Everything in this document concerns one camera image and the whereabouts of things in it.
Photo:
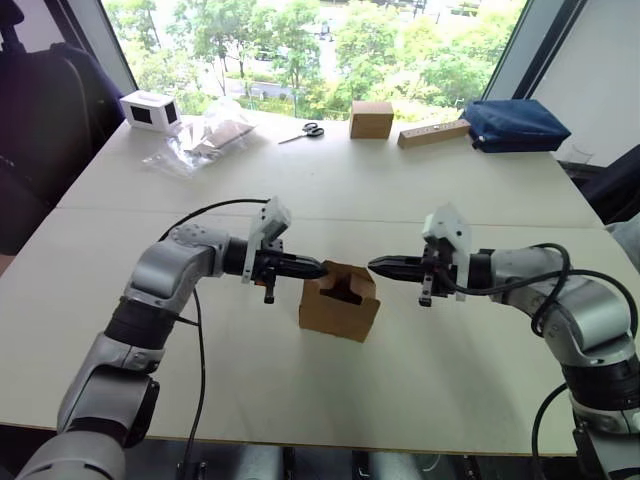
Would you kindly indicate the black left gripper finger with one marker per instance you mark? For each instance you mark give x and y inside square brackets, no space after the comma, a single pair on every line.
[302,274]
[305,262]

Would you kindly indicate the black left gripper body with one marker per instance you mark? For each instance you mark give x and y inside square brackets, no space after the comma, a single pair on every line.
[264,267]

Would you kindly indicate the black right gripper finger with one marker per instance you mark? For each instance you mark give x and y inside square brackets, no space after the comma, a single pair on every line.
[397,275]
[395,262]

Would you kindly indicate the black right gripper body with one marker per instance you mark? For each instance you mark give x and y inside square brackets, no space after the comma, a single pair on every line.
[440,280]

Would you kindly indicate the small cardboard box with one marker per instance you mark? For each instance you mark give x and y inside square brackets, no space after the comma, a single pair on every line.
[335,315]

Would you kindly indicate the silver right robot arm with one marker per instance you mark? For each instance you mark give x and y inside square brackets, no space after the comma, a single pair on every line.
[590,320]

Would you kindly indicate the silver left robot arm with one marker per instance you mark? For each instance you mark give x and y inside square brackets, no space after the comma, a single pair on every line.
[165,270]

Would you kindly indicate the plastic bag with flat cardboard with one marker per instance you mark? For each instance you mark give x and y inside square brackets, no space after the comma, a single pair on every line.
[225,132]

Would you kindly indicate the closed cardboard box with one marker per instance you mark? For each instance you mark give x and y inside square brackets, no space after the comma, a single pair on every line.
[371,121]

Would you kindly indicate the white box with black windows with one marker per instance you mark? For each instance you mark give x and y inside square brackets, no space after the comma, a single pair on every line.
[149,111]

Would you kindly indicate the long wooden block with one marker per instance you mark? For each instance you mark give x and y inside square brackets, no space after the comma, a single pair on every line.
[432,134]

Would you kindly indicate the empty clear plastic bag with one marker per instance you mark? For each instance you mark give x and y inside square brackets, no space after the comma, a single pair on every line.
[170,159]

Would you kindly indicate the dark blue fabric bag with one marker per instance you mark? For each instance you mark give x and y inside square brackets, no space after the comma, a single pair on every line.
[515,125]

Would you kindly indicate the clear drinking glass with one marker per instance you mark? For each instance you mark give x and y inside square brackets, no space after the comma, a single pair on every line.
[577,157]

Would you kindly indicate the grey rounded cylinder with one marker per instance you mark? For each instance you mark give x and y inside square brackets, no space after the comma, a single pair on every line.
[400,467]
[260,465]

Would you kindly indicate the dark blue chair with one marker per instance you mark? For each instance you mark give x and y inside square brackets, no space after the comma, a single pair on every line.
[617,185]

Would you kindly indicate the black office chair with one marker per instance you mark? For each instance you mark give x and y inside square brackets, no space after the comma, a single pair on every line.
[45,125]

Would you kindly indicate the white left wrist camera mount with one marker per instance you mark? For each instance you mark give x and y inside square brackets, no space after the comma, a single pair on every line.
[270,220]

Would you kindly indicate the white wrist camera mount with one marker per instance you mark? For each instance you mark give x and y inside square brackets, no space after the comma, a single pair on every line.
[270,220]
[452,227]

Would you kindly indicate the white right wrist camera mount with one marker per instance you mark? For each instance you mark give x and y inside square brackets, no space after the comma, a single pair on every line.
[452,227]

